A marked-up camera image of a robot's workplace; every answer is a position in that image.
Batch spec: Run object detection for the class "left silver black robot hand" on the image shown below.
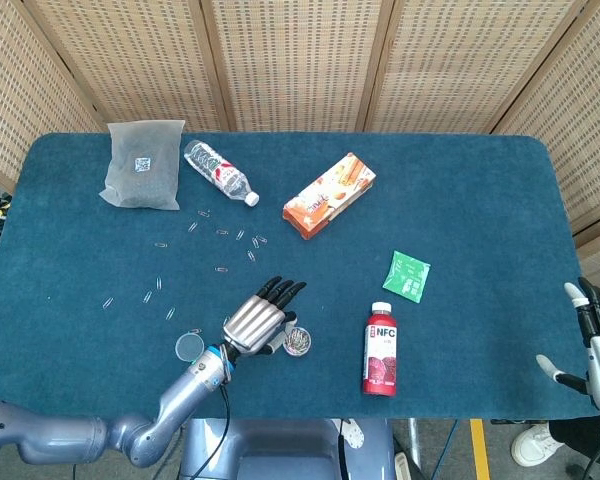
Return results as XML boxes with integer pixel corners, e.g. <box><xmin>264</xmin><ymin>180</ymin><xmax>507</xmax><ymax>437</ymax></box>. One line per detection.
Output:
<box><xmin>221</xmin><ymin>275</ymin><xmax>308</xmax><ymax>362</ymax></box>

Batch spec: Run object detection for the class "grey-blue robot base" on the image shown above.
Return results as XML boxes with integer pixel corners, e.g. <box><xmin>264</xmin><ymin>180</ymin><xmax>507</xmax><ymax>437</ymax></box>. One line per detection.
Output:
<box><xmin>178</xmin><ymin>418</ymin><xmax>397</xmax><ymax>480</ymax></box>

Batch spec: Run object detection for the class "round paperclip container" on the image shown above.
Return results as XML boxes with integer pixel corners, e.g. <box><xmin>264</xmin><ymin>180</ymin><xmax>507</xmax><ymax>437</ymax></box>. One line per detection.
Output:
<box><xmin>281</xmin><ymin>325</ymin><xmax>313</xmax><ymax>358</ymax></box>

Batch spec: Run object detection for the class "clear round lid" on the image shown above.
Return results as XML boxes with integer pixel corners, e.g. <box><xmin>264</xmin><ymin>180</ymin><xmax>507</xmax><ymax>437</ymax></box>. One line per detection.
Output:
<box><xmin>174</xmin><ymin>332</ymin><xmax>206</xmax><ymax>363</ymax></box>

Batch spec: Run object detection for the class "black trouser leg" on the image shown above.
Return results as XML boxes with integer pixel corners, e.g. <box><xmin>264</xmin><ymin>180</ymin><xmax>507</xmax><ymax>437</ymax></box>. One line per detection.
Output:
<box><xmin>549</xmin><ymin>417</ymin><xmax>600</xmax><ymax>455</ymax></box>

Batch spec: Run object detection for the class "white sneaker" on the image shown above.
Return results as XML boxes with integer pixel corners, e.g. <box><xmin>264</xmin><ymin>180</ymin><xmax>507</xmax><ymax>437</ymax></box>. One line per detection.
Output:
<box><xmin>511</xmin><ymin>423</ymin><xmax>567</xmax><ymax>468</ymax></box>

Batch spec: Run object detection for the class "red NFC juice bottle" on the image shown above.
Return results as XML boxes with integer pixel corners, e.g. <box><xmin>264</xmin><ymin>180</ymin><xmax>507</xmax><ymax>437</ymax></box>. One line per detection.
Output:
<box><xmin>362</xmin><ymin>301</ymin><xmax>399</xmax><ymax>398</ymax></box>

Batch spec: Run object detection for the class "orange snack box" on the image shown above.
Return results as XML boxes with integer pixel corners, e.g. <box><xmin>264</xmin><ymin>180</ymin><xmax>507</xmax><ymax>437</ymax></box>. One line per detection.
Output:
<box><xmin>282</xmin><ymin>152</ymin><xmax>378</xmax><ymax>241</ymax></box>

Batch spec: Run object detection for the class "white perforated clog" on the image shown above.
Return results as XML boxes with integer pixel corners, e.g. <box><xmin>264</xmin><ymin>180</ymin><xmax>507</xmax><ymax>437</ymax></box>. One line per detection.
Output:
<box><xmin>338</xmin><ymin>418</ymin><xmax>367</xmax><ymax>451</ymax></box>

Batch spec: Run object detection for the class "dark blue table cloth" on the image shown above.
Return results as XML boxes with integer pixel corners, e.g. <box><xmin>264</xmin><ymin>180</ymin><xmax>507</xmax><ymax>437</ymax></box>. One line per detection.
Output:
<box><xmin>0</xmin><ymin>131</ymin><xmax>600</xmax><ymax>420</ymax></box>

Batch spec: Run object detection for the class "clear plastic water bottle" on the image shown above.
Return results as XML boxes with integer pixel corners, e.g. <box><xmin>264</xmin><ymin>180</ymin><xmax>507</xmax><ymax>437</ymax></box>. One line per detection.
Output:
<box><xmin>183</xmin><ymin>139</ymin><xmax>261</xmax><ymax>207</ymax></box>

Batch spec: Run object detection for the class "green sachet packet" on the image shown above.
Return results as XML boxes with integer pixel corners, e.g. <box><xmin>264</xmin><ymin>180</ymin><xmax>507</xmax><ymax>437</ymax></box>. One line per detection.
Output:
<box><xmin>382</xmin><ymin>249</ymin><xmax>432</xmax><ymax>305</ymax></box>

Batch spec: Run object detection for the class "translucent plastic bag, QR label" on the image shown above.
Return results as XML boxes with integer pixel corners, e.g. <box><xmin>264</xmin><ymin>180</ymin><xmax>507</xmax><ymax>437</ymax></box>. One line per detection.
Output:
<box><xmin>98</xmin><ymin>119</ymin><xmax>187</xmax><ymax>212</ymax></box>

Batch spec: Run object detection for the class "woven bamboo screen panel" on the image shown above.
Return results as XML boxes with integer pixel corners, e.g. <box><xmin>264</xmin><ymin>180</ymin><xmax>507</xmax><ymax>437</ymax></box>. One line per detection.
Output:
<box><xmin>364</xmin><ymin>0</ymin><xmax>600</xmax><ymax>135</ymax></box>
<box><xmin>494</xmin><ymin>0</ymin><xmax>600</xmax><ymax>236</ymax></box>
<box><xmin>0</xmin><ymin>0</ymin><xmax>102</xmax><ymax>194</ymax></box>
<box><xmin>199</xmin><ymin>0</ymin><xmax>396</xmax><ymax>134</ymax></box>
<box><xmin>23</xmin><ymin>0</ymin><xmax>231</xmax><ymax>134</ymax></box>

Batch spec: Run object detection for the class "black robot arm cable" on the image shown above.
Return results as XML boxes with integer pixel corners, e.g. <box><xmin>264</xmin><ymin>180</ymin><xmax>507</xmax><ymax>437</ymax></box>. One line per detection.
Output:
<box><xmin>194</xmin><ymin>382</ymin><xmax>231</xmax><ymax>480</ymax></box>

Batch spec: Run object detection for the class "blue floor cable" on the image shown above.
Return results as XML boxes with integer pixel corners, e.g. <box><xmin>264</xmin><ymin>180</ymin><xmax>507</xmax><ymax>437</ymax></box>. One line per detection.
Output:
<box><xmin>431</xmin><ymin>419</ymin><xmax>460</xmax><ymax>480</ymax></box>

